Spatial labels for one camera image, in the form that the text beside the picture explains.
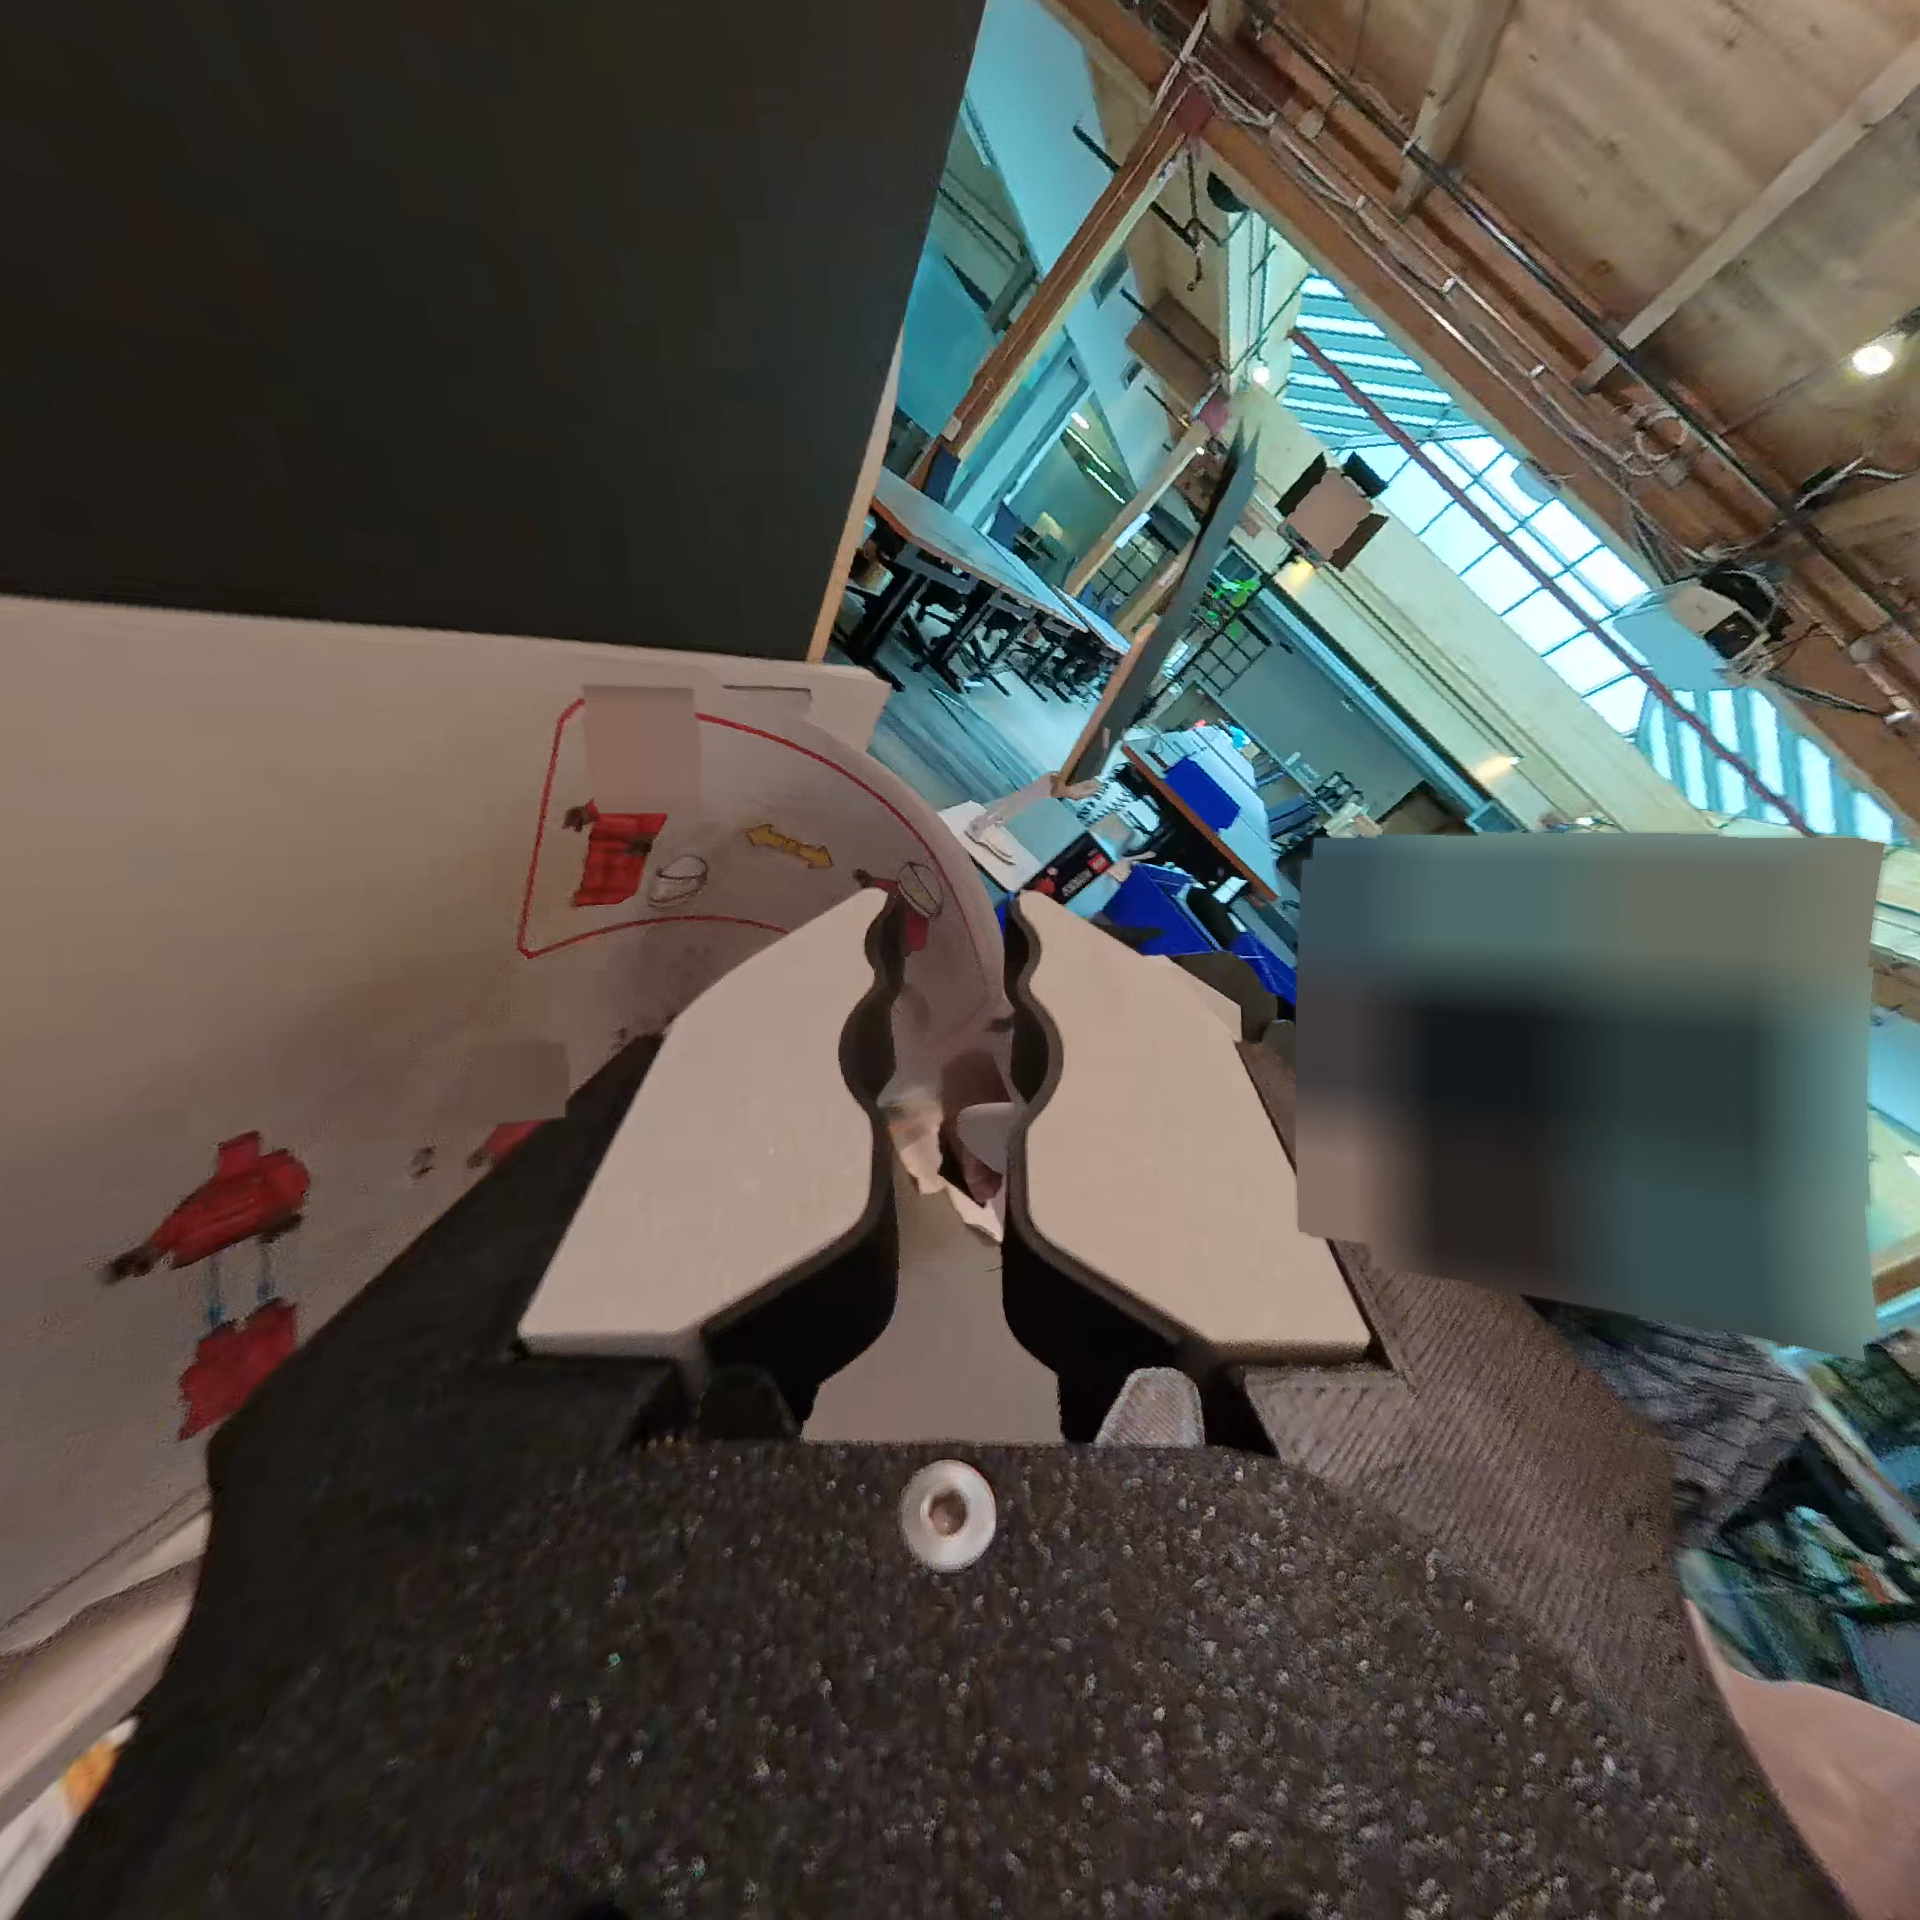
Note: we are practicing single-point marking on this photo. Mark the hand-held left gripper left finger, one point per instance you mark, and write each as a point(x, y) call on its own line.
point(705, 1185)

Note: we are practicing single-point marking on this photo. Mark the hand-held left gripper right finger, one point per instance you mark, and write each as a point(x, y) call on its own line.
point(1184, 1202)

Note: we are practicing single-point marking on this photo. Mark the instruction booklet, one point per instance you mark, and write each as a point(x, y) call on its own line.
point(300, 902)

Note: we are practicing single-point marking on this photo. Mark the person's right forearm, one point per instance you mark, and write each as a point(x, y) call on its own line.
point(1798, 1787)

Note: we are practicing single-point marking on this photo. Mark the large blue plastic bin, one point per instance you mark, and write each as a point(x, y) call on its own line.
point(1155, 902)

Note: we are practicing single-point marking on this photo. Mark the dark printed box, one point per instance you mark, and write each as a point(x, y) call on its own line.
point(1083, 869)

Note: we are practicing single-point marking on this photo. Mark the long office table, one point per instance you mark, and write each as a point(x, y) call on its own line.
point(973, 557)

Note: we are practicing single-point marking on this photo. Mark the studio light panel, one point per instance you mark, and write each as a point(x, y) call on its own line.
point(1334, 511)

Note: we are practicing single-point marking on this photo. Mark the white ceiling box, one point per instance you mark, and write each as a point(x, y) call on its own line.
point(1709, 615)

